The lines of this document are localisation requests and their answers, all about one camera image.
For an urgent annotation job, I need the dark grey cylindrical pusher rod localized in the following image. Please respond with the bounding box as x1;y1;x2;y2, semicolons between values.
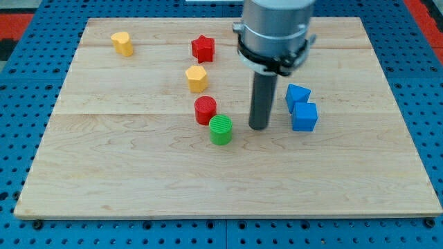
248;73;278;130

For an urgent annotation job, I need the green cylinder block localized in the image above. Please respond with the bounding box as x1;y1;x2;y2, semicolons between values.
209;115;233;145

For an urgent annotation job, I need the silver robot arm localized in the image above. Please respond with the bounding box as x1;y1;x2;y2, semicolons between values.
233;0;316;130

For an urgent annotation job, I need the blue triangular block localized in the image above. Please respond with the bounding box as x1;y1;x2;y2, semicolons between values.
285;84;311;113

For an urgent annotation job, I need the blue cube block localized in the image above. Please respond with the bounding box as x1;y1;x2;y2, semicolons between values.
291;102;318;131

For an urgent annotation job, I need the red cylinder block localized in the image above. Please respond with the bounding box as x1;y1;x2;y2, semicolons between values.
194;95;217;125

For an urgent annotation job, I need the yellow hexagon block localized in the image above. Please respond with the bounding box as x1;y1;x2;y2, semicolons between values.
186;66;208;93

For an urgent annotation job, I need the red star block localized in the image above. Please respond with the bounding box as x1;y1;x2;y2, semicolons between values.
191;35;215;63

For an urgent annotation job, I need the light wooden board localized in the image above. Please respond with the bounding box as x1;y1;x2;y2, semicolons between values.
14;17;442;220

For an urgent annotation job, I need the yellow heart block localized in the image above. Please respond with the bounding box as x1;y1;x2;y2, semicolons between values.
111;32;134;57

